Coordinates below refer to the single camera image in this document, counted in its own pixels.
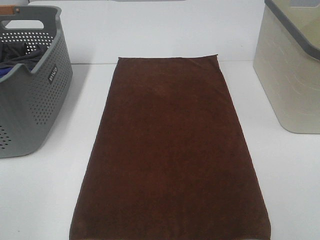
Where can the blue cloth in basket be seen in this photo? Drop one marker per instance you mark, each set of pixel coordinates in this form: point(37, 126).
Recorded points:
point(19, 71)

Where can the brown towel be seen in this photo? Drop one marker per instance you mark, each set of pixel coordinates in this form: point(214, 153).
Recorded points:
point(170, 161)

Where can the grey perforated laundry basket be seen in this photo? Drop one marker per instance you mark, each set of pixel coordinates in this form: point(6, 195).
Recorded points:
point(30, 106)

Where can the beige plastic basket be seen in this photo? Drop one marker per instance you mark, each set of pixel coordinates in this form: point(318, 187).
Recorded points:
point(287, 62)

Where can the dark clothes in basket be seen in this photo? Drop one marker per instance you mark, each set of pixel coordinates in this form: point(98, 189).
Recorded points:
point(13, 53)

